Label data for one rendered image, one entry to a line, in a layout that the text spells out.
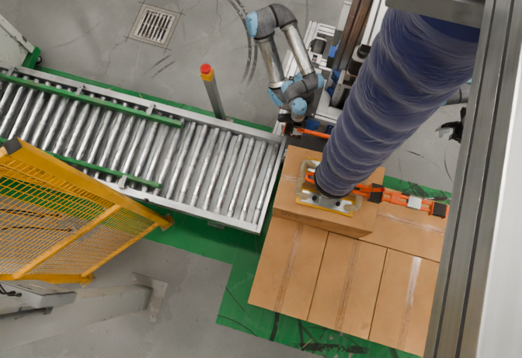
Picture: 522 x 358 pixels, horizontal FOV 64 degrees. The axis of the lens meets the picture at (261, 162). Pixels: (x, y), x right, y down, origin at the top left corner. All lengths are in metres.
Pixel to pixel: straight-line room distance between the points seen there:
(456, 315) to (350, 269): 2.50
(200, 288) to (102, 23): 2.57
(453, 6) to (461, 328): 0.45
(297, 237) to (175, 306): 1.18
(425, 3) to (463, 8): 0.05
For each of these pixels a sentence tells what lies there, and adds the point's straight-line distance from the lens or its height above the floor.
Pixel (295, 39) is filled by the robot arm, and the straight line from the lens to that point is 2.21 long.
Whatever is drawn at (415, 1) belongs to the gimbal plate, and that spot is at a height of 2.86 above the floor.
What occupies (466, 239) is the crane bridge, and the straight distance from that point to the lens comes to 0.41.
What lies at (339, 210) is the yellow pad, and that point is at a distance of 2.47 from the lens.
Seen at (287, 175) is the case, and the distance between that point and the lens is 2.51.
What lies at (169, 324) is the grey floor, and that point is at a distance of 3.49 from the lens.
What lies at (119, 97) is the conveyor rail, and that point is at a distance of 3.24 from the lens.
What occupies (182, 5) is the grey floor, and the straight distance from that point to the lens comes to 4.25.
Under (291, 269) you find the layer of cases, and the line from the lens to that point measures 2.84.
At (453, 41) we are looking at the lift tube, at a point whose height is 2.74.
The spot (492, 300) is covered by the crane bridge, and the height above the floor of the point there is 3.05.
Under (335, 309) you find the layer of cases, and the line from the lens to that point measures 2.88.
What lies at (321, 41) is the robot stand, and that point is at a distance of 2.81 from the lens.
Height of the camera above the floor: 3.38
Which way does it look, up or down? 75 degrees down
